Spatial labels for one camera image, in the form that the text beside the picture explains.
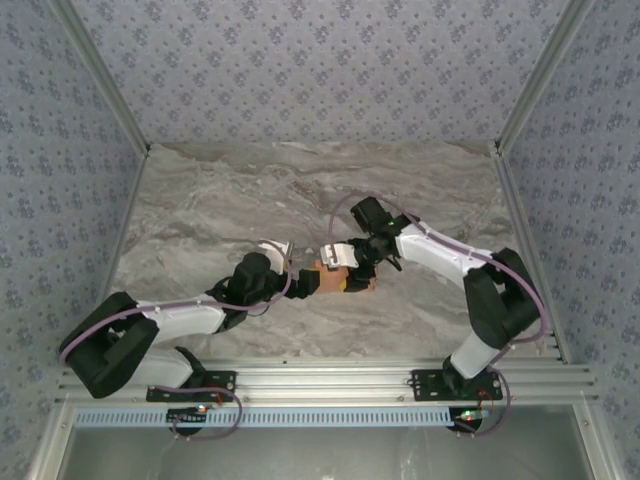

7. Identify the wide aluminium frame rail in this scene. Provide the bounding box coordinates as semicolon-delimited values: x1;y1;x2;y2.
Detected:
54;366;600;405

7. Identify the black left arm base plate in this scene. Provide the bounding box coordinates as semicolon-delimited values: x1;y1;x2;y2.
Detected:
146;369;238;404

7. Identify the grey metal sheet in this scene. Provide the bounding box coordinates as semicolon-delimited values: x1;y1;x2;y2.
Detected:
59;424;591;480

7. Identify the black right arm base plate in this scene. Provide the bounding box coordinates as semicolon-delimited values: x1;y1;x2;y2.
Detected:
410;368;504;403

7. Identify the salmon pink paper box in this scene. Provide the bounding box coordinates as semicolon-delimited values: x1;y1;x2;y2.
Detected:
310;258;382;295

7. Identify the aluminium lower frame rail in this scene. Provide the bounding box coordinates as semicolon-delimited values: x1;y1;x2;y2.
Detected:
572;403;617;480
29;402;76;480

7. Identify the aluminium frame post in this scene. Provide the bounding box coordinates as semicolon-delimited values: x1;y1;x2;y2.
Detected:
49;0;152;157
493;0;597;157

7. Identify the thin aluminium side rail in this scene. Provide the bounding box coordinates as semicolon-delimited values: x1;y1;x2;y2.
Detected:
77;147;151;369

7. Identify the light blue slotted cable duct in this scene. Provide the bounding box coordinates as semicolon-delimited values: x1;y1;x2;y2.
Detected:
73;407;464;429

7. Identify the black controller board with LEDs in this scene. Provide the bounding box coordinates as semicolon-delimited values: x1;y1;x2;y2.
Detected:
167;403;210;427
451;407;490;432

